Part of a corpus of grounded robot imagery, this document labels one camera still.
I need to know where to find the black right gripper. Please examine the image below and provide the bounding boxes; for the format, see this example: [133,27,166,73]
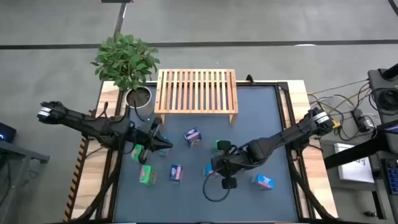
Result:
[205,141,249,190]

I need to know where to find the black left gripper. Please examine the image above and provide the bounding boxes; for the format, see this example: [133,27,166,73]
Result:
[129,117,174,164]

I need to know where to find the light blue Rice Krispies box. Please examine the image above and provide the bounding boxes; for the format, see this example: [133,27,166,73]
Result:
[157,134,170,157]
[250,174,275,191]
[203,164,216,179]

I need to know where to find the green Apple Jacks box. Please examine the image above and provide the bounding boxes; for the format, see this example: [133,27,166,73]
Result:
[213,139,233,155]
[138,164,158,187]
[131,143,147,162]

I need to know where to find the dark blue Frosted Flakes box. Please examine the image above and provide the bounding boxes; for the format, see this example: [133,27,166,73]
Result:
[169,164,183,185]
[183,126,203,148]

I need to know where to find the wooden slatted shelf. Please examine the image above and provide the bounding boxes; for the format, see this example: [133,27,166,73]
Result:
[154,68,239,126]

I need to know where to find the grey-blue table mat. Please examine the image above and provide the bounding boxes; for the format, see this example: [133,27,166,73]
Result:
[113,85,300,223]

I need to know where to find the white plant pot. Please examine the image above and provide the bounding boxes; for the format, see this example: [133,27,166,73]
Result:
[124,86,153,110]

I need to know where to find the green leafy plant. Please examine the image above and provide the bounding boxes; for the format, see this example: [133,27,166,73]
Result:
[90,32,161,91]

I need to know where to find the black orange striped strip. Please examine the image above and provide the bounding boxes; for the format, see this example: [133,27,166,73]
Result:
[63,108,96,222]

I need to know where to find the grey desk with papers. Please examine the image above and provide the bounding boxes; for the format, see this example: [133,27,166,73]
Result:
[319,136,398,224]

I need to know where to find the white paper sheet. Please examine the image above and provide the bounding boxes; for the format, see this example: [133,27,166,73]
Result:
[334,142,376,184]

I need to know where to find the black diagonal bar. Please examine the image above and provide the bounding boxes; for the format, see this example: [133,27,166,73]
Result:
[323,119,398,170]

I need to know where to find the grey metal desk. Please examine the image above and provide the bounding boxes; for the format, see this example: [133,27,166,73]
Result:
[0,139,51,224]

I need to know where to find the black power adapter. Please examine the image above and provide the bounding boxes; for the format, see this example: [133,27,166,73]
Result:
[351,108,374,133]

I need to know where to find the dark monitor with blue light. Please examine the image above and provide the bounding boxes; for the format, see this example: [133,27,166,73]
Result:
[0,122,17,144]

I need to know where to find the backlit keyboard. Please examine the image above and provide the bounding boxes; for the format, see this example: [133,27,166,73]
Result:
[385,158,398,195]

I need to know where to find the dark grey equipment cart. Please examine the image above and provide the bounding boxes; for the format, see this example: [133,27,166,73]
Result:
[368,63,398,125]

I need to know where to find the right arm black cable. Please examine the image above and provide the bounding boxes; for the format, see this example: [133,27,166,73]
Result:
[201,169,231,203]

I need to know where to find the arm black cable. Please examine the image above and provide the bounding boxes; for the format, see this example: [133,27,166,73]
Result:
[119,99,149,156]
[201,169,231,203]

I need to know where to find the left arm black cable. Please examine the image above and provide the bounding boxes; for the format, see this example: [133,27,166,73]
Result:
[119,99,149,156]

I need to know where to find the black metal table frame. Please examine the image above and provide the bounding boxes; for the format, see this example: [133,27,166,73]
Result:
[67,80,340,224]

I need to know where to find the tangled black cables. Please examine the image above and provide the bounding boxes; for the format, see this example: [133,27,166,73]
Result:
[307,79,382,142]

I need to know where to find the coiled black cable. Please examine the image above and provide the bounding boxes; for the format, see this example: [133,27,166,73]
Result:
[369,88,398,111]

